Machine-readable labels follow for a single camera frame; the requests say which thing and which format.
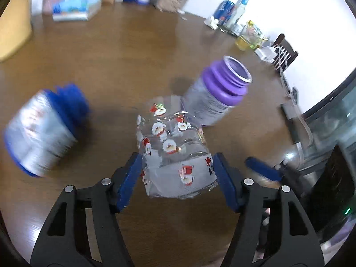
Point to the dark wooden chair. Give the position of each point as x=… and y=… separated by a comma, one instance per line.
x=285, y=55

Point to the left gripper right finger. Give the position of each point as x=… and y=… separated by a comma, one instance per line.
x=291, y=239

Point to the yellow thermos jug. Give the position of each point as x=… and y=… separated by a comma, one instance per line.
x=16, y=26

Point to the white power strip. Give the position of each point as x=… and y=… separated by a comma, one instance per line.
x=266, y=54

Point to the crumpled white tissue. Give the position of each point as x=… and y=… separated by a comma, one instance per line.
x=211, y=22

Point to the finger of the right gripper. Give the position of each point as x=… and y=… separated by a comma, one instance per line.
x=263, y=169

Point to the purple bottle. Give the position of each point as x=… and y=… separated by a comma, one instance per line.
x=219, y=88

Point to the blue tissue box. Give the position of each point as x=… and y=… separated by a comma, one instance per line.
x=72, y=10

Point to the glass of yellow drink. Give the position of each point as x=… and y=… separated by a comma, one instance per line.
x=247, y=38

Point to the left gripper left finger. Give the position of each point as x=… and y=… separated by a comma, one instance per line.
x=63, y=239

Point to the blue soda can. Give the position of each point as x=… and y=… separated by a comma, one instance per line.
x=223, y=12

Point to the clear Santa print cup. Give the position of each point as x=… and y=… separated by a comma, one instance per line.
x=176, y=162

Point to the clear spray bottle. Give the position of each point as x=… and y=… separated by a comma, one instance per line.
x=236, y=14

